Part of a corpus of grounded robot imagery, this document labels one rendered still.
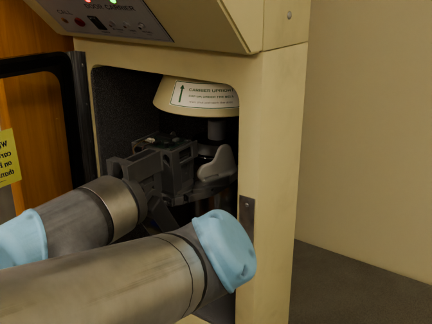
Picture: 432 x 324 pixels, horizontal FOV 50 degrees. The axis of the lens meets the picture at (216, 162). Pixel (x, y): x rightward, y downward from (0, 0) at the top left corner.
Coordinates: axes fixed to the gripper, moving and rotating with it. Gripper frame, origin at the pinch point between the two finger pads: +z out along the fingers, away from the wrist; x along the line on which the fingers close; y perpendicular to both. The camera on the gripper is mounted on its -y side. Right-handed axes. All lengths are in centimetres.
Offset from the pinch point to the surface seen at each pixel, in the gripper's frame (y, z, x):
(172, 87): 13.3, -7.3, 1.4
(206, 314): -19.8, -10.5, -5.2
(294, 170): 2.4, -0.8, -13.9
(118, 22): 22.5, -14.7, 2.4
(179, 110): 10.8, -8.6, -0.6
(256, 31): 22.0, -10.9, -14.0
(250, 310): -14.5, -11.1, -13.3
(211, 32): 22.1, -14.3, -10.6
